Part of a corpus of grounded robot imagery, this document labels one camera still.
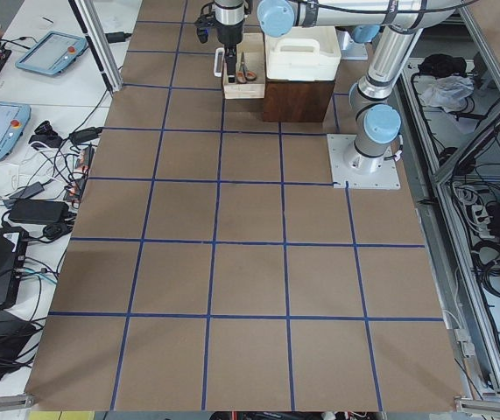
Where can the dark brown wooden cabinet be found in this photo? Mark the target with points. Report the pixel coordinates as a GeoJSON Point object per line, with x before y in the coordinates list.
{"type": "Point", "coordinates": [296, 101]}

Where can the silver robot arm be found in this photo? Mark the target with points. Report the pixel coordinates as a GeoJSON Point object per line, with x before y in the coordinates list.
{"type": "Point", "coordinates": [403, 22]}
{"type": "Point", "coordinates": [245, 10]}

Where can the aluminium frame post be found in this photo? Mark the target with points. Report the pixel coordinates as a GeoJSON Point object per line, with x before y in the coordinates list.
{"type": "Point", "coordinates": [91, 27]}

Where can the crumpled white cloth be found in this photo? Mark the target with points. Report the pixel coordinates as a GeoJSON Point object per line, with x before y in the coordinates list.
{"type": "Point", "coordinates": [450, 94]}

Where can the upper blue teach pendant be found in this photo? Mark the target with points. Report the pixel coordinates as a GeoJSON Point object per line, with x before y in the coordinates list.
{"type": "Point", "coordinates": [53, 53]}

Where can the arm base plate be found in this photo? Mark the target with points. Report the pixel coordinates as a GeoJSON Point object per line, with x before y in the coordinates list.
{"type": "Point", "coordinates": [350, 169]}

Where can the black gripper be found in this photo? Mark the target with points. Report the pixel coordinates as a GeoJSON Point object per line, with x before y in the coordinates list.
{"type": "Point", "coordinates": [228, 35]}

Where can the orange grey handled scissors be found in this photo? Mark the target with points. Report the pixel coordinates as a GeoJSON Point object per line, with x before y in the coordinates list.
{"type": "Point", "coordinates": [243, 74]}

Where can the black power adapter brick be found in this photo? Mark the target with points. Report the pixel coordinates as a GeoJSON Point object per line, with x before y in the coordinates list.
{"type": "Point", "coordinates": [40, 212]}

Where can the wooden drawer with white handle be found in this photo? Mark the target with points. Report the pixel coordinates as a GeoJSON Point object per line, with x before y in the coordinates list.
{"type": "Point", "coordinates": [253, 47]}

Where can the white plastic storage bin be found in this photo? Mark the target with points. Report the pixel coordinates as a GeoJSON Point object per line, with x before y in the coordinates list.
{"type": "Point", "coordinates": [303, 54]}

